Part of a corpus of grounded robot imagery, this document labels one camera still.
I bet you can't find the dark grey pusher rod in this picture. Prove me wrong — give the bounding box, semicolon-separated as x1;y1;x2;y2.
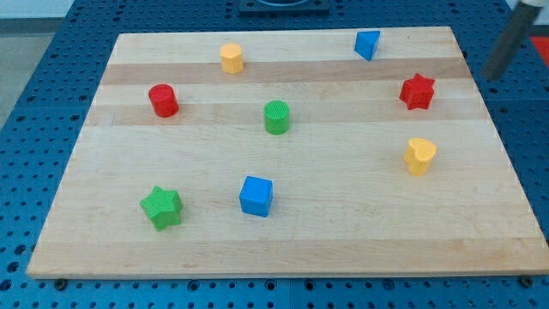
481;0;543;81

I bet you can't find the red star block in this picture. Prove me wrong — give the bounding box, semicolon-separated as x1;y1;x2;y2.
399;73;435;110

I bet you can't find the green star block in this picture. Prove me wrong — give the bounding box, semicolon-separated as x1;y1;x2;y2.
139;186;184;232

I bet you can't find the red patch at right edge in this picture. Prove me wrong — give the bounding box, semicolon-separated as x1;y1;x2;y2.
530;36;549;66

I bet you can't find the blue triangle block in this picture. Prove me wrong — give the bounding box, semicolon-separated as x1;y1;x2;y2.
354;30;381;61

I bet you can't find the yellow heart block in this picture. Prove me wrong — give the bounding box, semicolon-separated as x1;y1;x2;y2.
403;137;437;176

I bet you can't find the wooden board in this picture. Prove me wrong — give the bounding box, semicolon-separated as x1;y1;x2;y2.
27;27;548;280

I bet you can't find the green cylinder block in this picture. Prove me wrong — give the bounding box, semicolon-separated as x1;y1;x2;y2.
263;100;290;135

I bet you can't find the yellow hexagon block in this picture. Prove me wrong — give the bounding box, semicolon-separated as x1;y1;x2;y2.
220;43;244;74

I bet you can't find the blue cube block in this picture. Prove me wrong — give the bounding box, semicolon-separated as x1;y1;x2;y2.
239;176;273;217

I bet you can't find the red cylinder block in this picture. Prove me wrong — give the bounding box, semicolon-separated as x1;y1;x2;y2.
148;84;178;118

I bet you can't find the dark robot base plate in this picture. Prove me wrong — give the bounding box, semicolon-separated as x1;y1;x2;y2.
235;0;330;15

